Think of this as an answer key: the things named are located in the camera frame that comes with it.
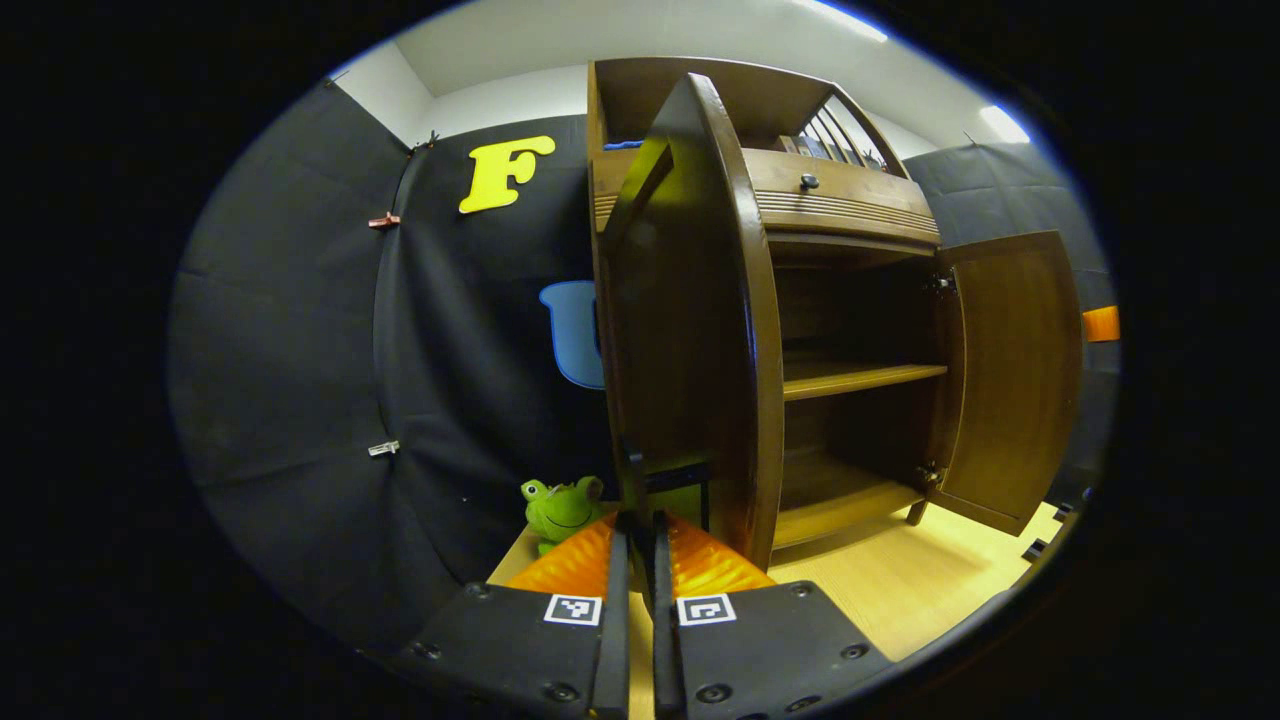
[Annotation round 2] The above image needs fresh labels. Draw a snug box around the wooden cabinet shelf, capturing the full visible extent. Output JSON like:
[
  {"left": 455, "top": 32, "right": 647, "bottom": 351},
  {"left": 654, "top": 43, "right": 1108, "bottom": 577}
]
[{"left": 782, "top": 355, "right": 949, "bottom": 403}]

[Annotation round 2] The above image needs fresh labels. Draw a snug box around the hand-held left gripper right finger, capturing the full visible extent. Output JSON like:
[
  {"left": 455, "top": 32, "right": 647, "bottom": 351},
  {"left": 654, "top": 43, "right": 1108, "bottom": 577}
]
[{"left": 652, "top": 510, "right": 896, "bottom": 720}]

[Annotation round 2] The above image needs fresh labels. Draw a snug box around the wooden cabinet drawer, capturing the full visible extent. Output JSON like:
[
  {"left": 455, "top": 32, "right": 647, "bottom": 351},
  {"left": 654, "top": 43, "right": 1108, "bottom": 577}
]
[{"left": 590, "top": 145, "right": 943, "bottom": 249}]

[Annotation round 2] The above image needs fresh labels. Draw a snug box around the green frog toy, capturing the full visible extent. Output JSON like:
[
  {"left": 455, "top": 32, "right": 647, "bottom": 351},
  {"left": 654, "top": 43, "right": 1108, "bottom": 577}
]
[{"left": 520, "top": 476, "right": 606, "bottom": 557}]

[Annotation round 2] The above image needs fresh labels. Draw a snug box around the wooden double-door shoe cabinet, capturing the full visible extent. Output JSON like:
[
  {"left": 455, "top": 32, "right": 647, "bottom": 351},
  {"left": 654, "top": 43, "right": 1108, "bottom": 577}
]
[{"left": 585, "top": 57, "right": 951, "bottom": 551}]

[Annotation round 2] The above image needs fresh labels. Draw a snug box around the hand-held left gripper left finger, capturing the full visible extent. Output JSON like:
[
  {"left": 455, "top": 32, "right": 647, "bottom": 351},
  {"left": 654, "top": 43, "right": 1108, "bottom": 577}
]
[{"left": 395, "top": 510, "right": 633, "bottom": 720}]

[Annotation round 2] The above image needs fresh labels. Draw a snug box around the wooden cabinet door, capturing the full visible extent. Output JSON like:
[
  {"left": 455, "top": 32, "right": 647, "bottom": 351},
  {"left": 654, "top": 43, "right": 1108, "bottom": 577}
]
[
  {"left": 925, "top": 230, "right": 1084, "bottom": 538},
  {"left": 597, "top": 72, "right": 786, "bottom": 573}
]

